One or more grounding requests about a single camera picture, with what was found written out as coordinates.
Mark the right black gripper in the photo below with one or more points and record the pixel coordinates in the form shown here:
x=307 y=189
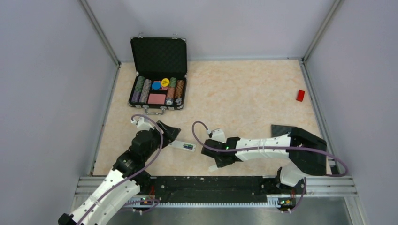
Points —
x=220 y=163

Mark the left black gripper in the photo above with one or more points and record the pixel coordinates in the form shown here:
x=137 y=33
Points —
x=170 y=133

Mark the white remote control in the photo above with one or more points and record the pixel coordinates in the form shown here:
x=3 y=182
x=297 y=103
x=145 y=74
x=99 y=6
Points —
x=183 y=145

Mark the white battery cover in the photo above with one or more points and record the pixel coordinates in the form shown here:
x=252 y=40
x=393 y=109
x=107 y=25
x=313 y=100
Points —
x=213 y=168

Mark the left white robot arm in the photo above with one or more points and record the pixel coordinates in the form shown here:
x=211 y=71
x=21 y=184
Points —
x=127 y=176

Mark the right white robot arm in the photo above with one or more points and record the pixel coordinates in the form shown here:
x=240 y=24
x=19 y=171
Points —
x=304 y=150

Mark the pink playing card deck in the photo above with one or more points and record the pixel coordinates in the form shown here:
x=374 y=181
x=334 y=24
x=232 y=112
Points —
x=156 y=99

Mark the blue round chip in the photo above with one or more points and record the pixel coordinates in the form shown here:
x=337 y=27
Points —
x=156 y=85

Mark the yellow round chip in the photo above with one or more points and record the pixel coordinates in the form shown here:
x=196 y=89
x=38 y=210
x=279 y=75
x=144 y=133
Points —
x=165 y=82

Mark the black poker chip case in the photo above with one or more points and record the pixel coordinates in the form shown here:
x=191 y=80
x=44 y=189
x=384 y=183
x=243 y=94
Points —
x=156 y=58

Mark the dark grey building baseplate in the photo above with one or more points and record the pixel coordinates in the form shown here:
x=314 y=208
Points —
x=280 y=130

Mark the red building brick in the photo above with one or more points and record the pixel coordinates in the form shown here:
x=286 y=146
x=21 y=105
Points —
x=300 y=95

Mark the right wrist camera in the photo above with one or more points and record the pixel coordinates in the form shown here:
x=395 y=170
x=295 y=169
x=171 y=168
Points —
x=217 y=135

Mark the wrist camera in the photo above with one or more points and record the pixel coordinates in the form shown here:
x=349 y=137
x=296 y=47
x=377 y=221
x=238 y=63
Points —
x=217 y=135
x=142 y=123

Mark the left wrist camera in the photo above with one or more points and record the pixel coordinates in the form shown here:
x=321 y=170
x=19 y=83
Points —
x=142 y=123

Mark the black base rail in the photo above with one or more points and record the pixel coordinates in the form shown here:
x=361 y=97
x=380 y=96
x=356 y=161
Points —
x=212 y=192

